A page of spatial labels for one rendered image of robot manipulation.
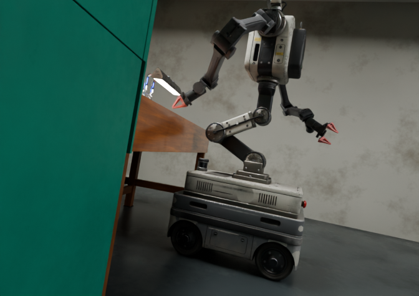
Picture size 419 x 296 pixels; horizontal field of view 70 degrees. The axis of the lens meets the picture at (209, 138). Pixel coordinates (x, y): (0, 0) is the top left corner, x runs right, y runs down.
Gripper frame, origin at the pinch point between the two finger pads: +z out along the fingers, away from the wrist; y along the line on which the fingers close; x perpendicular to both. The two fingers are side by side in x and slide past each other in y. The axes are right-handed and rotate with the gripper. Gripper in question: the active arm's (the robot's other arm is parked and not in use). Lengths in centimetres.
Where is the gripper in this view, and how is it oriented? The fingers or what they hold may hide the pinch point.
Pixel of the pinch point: (173, 106)
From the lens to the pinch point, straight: 165.5
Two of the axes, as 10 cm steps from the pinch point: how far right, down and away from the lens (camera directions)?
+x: 5.1, 8.5, -1.3
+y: -1.3, -0.7, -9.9
